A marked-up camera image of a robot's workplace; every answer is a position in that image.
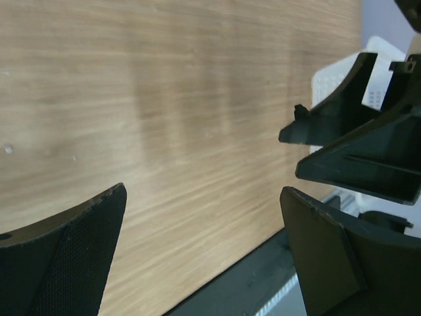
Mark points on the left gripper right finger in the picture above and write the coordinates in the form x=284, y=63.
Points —
x=349, y=266

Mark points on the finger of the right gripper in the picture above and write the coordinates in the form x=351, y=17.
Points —
x=381, y=158
x=338, y=114

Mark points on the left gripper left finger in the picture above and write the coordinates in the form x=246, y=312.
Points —
x=60, y=265

